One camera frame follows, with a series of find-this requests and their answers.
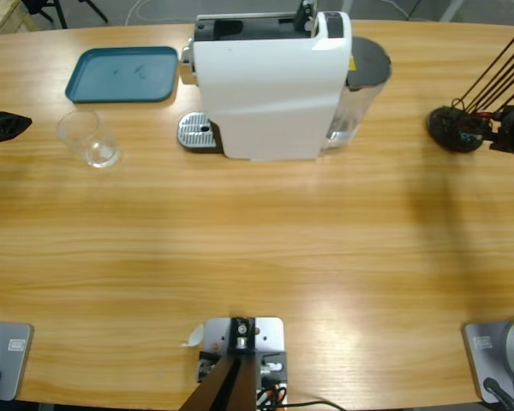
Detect white paper tag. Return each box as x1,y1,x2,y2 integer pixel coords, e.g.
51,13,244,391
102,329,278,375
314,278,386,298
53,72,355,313
179,323,206,348

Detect white floor cable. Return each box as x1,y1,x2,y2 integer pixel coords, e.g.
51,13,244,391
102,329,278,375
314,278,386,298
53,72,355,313
125,0,196,25
387,0,412,21

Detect white capsule coffee machine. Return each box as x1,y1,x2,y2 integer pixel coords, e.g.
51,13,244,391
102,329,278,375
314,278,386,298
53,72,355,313
182,0,353,164

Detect white block with dark post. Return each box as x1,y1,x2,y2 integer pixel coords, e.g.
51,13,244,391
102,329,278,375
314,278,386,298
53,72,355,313
179,315,289,411

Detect black capsule holder with rods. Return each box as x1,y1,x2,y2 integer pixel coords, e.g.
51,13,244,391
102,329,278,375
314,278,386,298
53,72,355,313
426,27,514,153

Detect orange cable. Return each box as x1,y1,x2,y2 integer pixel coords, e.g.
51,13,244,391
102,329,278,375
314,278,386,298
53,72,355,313
256,383,286,406

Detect clear water tank dark lid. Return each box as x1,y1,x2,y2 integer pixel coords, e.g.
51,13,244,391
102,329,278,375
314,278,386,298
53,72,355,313
323,36,393,151

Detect teal plastic tray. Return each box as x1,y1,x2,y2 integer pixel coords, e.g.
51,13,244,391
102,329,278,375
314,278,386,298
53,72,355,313
63,45,180,104

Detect clear glass cup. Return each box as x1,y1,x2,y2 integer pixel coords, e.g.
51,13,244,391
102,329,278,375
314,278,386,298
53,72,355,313
55,109,123,169

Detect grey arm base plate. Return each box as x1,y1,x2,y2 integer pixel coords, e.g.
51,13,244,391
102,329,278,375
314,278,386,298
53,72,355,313
0,320,34,402
461,315,514,404

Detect metal drip tray grille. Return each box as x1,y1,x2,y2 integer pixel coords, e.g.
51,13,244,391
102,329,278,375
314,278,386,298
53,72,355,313
177,110,219,151

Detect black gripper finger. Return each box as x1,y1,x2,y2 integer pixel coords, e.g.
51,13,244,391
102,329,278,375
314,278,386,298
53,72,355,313
475,111,505,126
470,130,500,146
0,110,33,148

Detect black stand legs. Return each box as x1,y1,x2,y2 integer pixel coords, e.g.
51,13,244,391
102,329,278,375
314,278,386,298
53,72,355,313
23,0,111,25

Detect light wooden crate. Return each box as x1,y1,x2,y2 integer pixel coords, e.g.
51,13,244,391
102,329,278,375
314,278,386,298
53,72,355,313
0,0,40,39

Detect thin black cable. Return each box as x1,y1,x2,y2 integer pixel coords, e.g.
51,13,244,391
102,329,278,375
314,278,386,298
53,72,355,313
282,399,348,411

